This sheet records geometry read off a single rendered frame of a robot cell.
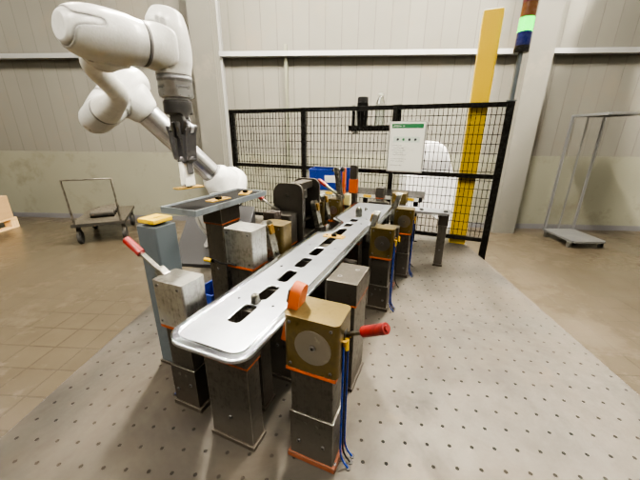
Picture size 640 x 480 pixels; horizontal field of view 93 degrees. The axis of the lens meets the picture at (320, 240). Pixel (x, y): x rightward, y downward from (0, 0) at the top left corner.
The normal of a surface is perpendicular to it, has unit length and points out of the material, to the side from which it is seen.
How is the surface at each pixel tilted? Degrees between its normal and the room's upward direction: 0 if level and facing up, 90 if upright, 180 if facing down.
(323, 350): 90
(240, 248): 90
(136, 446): 0
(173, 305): 90
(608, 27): 90
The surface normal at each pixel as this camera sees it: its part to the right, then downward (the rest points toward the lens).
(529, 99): -0.07, 0.32
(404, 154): -0.39, 0.30
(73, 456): 0.00, -0.95
